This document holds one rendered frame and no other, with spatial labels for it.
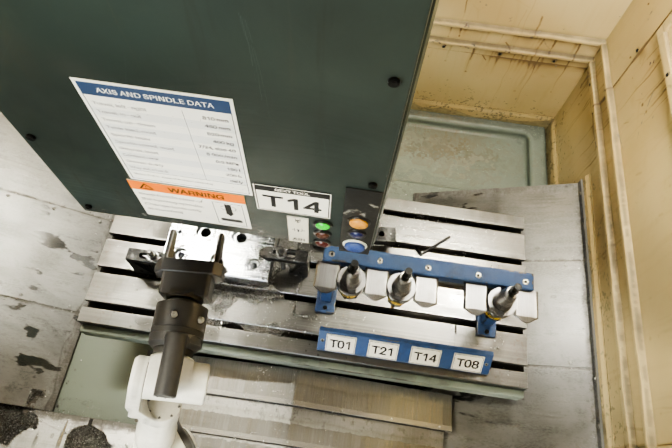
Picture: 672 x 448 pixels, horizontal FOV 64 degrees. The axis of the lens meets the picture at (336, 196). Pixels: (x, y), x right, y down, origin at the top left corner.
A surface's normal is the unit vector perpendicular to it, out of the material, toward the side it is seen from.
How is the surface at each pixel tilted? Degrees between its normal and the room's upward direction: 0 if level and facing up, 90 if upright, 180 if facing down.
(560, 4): 90
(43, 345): 24
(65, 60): 90
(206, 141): 90
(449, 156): 0
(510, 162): 0
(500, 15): 90
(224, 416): 7
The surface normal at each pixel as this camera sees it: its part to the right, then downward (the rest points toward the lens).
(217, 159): -0.14, 0.88
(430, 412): 0.16, -0.43
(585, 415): -0.37, -0.48
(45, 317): 0.44, -0.37
